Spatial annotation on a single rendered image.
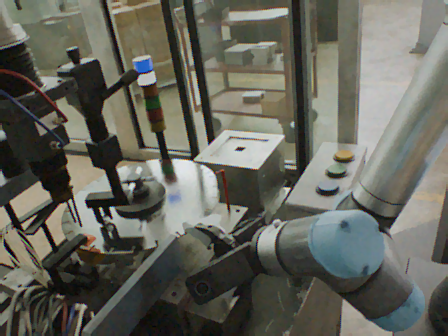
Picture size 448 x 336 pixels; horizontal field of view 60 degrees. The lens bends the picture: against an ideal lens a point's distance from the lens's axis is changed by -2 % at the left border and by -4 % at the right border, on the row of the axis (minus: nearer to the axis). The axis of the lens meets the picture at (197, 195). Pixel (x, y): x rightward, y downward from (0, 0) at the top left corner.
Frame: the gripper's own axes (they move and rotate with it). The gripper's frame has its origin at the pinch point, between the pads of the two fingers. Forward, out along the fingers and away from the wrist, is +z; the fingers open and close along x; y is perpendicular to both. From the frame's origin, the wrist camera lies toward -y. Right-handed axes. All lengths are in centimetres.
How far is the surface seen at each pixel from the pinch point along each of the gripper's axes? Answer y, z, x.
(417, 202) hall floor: 162, 66, -59
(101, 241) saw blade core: -11.9, 7.1, 11.6
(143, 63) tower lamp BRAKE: 20, 18, 43
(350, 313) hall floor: 74, 55, -68
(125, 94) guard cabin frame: 30, 53, 47
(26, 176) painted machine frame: -15.6, 20.9, 30.1
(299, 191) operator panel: 27.1, -2.0, 0.6
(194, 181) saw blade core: 11.5, 8.0, 12.8
